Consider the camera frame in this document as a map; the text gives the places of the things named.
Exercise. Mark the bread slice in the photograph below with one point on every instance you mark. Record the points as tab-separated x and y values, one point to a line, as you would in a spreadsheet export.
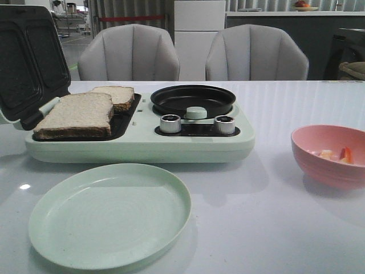
77	115
122	97

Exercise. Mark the cooked shrimp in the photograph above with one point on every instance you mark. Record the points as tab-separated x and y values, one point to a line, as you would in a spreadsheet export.
346	156
326	154

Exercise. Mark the pink plastic bowl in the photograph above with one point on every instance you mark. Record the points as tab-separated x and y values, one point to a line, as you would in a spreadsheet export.
340	175

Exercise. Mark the mint green breakfast maker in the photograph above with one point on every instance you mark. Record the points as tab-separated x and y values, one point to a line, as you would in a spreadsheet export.
136	138

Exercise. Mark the silver left control knob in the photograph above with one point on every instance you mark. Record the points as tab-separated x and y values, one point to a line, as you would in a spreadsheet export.
170	124

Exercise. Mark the silver control knob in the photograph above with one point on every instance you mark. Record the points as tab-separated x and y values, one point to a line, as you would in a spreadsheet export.
170	124
224	125

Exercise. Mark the black round frying pan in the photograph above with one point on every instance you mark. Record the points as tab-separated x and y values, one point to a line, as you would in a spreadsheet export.
176	99

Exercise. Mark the silver right control knob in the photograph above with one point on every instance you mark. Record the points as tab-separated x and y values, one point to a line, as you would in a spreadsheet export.
224	125

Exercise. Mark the grey armchair left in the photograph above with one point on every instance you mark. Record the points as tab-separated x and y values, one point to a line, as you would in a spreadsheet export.
130	53

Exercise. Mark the grey armchair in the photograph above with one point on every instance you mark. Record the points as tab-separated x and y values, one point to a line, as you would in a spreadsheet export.
255	52
130	53

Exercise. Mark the mint green round plate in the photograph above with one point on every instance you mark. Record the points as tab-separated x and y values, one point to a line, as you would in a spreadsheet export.
114	216

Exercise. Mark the grey armchair right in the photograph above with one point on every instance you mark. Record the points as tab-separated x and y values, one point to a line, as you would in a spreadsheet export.
255	52

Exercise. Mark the red barrier belt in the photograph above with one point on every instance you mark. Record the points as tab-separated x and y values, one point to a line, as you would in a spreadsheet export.
130	19

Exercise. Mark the metal shelf rack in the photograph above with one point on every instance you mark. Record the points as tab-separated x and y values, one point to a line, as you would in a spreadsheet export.
70	17

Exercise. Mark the dark grey counter cabinet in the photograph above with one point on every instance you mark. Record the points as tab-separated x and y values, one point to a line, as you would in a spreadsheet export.
311	30

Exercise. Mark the fruit plate on counter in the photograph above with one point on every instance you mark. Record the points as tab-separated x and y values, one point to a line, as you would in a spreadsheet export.
302	5

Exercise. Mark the black washing machine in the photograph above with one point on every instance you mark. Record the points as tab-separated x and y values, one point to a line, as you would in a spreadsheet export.
347	46

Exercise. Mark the mint green pan handle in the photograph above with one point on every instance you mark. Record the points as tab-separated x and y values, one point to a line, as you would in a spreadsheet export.
196	113

